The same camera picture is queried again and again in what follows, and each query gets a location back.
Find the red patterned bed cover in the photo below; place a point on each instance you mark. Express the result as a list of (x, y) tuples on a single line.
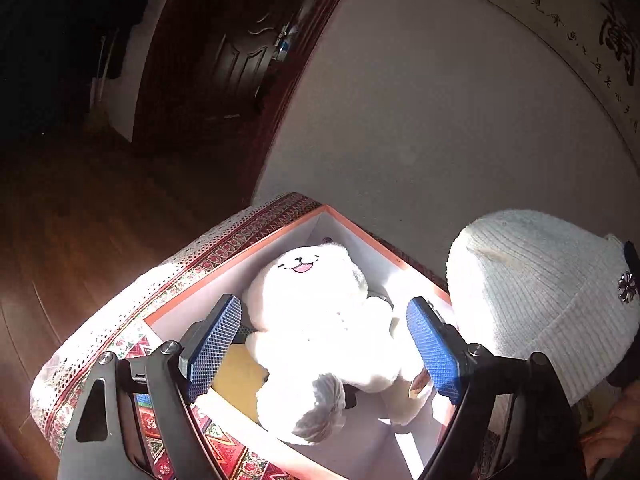
[(129, 326)]

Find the calligraphy scroll on wall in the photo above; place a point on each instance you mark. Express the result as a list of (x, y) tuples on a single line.
[(593, 37)]

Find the dark wooden door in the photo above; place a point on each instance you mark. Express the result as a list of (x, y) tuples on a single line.
[(208, 65)]

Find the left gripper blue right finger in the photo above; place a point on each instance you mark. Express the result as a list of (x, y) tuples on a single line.
[(442, 349)]

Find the yellow item in box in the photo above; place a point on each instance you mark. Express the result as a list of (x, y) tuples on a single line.
[(238, 379)]

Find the person's hand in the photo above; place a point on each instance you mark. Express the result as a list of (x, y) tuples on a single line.
[(611, 438)]

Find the white knitted beanie hat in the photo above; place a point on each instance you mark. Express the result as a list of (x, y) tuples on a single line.
[(522, 281)]

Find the white plush dog toy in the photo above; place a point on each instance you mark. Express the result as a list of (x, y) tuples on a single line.
[(322, 335)]

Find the pink white cardboard box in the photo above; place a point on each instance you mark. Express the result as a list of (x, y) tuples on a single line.
[(369, 447)]

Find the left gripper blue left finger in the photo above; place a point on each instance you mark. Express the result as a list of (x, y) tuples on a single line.
[(205, 345)]

